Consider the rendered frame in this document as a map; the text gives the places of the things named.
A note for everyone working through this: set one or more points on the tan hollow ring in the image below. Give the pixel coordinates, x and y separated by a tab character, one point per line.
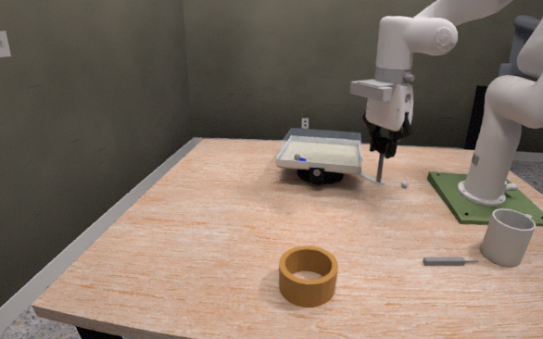
307	293

